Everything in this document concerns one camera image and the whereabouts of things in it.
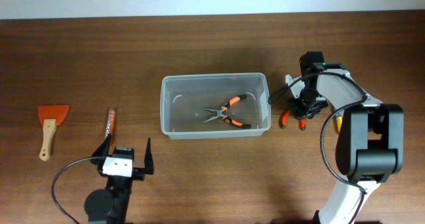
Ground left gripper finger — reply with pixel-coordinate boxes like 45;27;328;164
92;134;112;157
143;138;154;175

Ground small orange cutting pliers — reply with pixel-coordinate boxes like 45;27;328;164
279;110;306;131

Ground clear case coloured screwdrivers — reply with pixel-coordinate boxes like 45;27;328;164
335;114;343;132

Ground orange scraper wooden handle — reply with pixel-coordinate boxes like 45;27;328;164
38;104;70;162

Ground orange black long-nose pliers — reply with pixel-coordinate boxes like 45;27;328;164
204;94;252;129

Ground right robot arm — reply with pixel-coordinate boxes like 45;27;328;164
286;51;404;224

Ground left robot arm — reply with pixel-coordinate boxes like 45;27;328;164
84;134;154;223

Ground clear plastic container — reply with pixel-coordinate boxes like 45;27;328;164
160;72;272;140

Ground orange screwdriver bit holder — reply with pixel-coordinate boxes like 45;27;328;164
104;108;116;138

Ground left black camera cable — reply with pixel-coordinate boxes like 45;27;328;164
50;156;106;224

